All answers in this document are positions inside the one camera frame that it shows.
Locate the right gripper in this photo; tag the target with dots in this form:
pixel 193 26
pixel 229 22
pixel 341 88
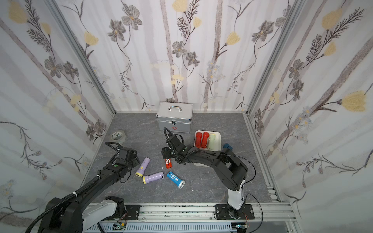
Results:
pixel 168 153

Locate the white plastic storage tray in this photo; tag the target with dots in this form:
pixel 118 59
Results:
pixel 218 145

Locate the blue flashlight white logo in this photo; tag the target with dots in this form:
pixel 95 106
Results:
pixel 179 182

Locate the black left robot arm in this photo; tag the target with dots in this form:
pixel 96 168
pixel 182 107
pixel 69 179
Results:
pixel 66 215

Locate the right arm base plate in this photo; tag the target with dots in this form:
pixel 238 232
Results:
pixel 226 212

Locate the purple flashlight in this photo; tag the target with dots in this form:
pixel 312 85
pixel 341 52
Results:
pixel 154 177
pixel 140 172

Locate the pale green flashlight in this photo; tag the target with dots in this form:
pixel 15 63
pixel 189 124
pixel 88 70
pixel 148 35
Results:
pixel 211 141

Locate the silver aluminium first-aid case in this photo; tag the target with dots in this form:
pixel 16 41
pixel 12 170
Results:
pixel 177 117

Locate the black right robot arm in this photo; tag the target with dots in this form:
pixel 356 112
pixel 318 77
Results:
pixel 229 167

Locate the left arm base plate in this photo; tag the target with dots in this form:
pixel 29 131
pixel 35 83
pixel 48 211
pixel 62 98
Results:
pixel 130 212

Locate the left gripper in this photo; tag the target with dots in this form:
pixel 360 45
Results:
pixel 133 160

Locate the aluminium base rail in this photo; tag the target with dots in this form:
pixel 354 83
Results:
pixel 200 218

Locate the teal blue object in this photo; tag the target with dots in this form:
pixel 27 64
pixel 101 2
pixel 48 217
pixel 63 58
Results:
pixel 227 146

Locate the red flashlight white logo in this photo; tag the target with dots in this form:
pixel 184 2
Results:
pixel 168 164

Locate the clear tape roll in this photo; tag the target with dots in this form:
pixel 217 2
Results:
pixel 118 136

